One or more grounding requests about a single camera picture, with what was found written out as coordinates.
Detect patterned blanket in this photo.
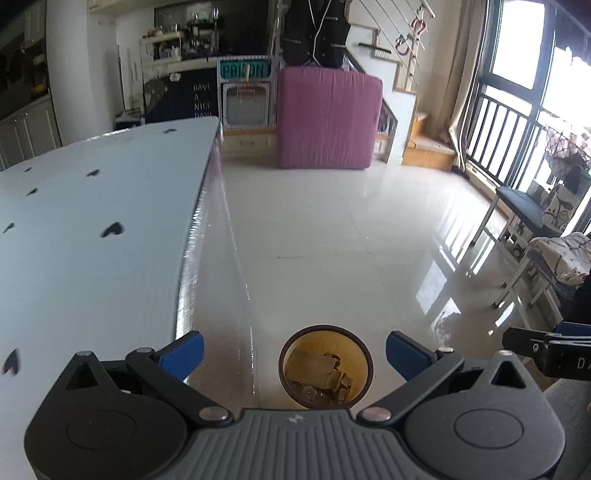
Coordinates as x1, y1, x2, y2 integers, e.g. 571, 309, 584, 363
529, 233, 591, 287

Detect wire basket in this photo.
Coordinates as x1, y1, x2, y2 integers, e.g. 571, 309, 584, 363
545, 129, 591, 171

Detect white cosmetics rack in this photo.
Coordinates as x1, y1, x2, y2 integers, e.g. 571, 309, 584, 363
141, 32, 185, 63

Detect metal stair railing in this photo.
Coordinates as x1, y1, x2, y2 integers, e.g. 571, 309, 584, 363
346, 0, 437, 93

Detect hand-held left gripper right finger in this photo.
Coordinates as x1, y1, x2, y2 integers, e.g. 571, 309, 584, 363
355, 331, 539, 425

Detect beige curtain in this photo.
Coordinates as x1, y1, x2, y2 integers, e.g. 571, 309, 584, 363
443, 0, 504, 174

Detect round yellow waste bin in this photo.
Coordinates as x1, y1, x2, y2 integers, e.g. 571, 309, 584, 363
278, 325, 374, 409

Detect teal sign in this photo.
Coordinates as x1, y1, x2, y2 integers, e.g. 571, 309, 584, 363
218, 59, 271, 80

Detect black chalkboard sign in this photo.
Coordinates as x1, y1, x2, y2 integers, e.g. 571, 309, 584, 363
143, 67, 220, 124

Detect white chair frame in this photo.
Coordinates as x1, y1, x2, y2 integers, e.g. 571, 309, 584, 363
494, 249, 578, 319

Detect black vest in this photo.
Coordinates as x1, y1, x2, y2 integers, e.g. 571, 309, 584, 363
281, 0, 349, 70

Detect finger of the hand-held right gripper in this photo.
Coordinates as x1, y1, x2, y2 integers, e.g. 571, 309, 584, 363
549, 322, 591, 343
502, 327, 555, 358

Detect pink mattress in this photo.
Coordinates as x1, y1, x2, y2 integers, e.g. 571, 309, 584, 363
276, 66, 384, 171

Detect wooden staircase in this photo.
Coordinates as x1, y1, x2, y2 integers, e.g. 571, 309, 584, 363
346, 41, 458, 169

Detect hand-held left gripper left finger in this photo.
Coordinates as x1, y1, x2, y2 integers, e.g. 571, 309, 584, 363
54, 330, 234, 428

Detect red hooks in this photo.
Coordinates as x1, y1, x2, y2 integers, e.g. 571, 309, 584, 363
394, 16, 428, 56

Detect panda print pillow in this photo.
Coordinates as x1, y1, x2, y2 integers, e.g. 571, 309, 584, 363
542, 182, 578, 232

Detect chair with blue cushion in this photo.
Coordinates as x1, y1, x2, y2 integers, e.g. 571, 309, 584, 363
471, 185, 561, 252

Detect balcony window with railing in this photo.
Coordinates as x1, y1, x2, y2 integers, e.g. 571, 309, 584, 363
466, 0, 591, 199

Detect grey cloth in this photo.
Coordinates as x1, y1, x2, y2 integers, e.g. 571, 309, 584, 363
540, 376, 591, 480

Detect kitchen cabinets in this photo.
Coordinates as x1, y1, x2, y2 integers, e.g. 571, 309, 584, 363
0, 0, 63, 171

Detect low wooden drawer platform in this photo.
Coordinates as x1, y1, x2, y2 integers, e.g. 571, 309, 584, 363
222, 129, 278, 153

